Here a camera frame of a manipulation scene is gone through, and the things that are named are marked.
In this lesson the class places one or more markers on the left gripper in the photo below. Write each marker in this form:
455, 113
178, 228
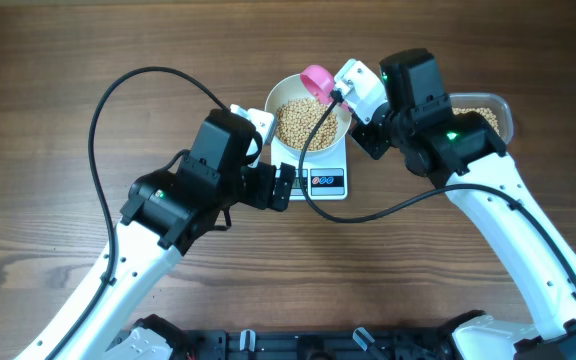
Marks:
262, 196

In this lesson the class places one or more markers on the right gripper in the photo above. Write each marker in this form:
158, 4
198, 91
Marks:
363, 136

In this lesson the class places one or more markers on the pink plastic measuring scoop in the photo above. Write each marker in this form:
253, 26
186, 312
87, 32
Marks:
320, 83

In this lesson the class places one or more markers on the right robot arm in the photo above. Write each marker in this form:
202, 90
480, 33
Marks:
469, 162

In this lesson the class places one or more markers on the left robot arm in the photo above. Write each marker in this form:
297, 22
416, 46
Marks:
163, 216

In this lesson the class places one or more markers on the soybeans in bowl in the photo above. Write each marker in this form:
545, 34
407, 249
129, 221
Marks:
298, 117

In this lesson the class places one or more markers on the white bowl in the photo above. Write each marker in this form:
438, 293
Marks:
291, 88

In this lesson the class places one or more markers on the white digital kitchen scale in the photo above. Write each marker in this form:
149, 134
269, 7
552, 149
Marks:
325, 173

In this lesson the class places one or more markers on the soybeans pile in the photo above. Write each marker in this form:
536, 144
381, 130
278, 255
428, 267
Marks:
487, 113

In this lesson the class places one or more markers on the clear plastic container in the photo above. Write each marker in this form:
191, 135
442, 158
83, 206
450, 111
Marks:
497, 104

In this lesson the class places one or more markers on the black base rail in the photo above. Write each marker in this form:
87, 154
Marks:
361, 343

